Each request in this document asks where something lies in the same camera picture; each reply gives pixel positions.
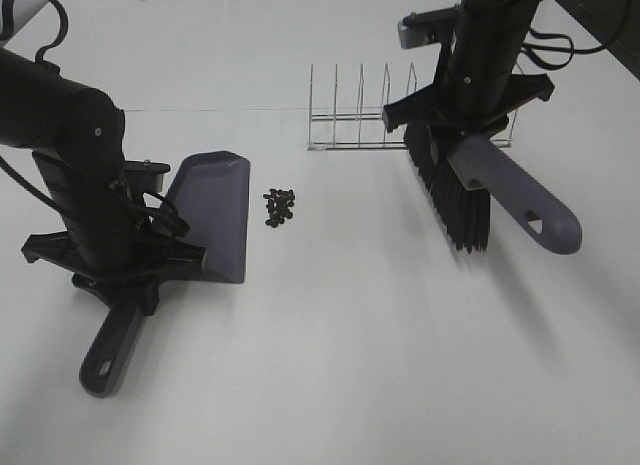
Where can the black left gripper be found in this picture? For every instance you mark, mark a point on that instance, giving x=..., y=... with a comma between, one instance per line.
x=145, y=261

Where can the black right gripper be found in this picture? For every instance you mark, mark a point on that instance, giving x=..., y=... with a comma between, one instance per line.
x=467, y=103

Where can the grey hand brush black bristles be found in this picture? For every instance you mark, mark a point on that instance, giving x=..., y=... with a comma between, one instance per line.
x=464, y=174

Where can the grey plastic dustpan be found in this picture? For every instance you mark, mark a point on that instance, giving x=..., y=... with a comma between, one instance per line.
x=211, y=192

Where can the pile of coffee beans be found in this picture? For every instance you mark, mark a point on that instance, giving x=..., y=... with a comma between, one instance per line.
x=279, y=206

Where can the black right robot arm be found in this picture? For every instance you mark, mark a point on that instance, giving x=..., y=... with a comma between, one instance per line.
x=486, y=40

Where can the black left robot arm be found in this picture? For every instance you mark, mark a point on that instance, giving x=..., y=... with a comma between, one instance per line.
x=120, y=233

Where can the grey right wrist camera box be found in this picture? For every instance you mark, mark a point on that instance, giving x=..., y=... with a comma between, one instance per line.
x=421, y=29

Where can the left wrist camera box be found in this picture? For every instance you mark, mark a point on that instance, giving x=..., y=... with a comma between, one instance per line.
x=145, y=175

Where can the metal wire dish rack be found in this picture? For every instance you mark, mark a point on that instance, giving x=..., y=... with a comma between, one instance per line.
x=345, y=108

